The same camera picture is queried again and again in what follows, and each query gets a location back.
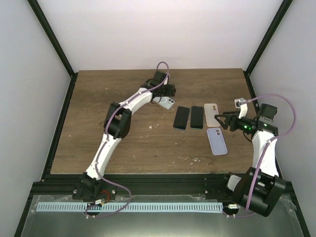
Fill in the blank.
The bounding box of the beige phone case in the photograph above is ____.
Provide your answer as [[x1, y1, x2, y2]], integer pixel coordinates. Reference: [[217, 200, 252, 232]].
[[204, 103, 220, 127]]

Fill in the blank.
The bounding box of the dark teal phone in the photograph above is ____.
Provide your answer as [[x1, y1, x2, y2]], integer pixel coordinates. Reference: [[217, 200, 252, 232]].
[[190, 106, 204, 129]]

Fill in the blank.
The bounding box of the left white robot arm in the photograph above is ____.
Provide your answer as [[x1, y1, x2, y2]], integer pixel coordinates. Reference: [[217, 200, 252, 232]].
[[73, 70, 175, 199]]

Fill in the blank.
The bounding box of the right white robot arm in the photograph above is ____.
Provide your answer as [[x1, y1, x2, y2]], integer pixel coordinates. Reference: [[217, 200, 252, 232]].
[[214, 104, 286, 217]]

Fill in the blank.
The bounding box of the metal front plate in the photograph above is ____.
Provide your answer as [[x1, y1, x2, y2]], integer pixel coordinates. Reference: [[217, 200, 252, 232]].
[[17, 195, 304, 237]]

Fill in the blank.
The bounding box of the right black frame post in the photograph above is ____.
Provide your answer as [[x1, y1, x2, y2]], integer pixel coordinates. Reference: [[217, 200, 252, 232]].
[[245, 0, 293, 74]]

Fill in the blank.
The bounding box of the black frame post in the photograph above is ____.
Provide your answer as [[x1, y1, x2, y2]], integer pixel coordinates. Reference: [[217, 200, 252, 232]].
[[26, 0, 76, 79], [245, 0, 293, 74]]

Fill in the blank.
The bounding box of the left black frame post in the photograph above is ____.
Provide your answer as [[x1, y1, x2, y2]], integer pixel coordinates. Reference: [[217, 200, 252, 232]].
[[26, 0, 76, 79]]

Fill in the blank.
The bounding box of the light blue slotted cable duct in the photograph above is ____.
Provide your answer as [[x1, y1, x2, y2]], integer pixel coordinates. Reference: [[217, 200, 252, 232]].
[[36, 202, 223, 213]]

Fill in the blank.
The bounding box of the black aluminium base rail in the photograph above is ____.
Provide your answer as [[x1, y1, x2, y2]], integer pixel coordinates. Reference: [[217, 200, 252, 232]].
[[32, 173, 293, 200]]

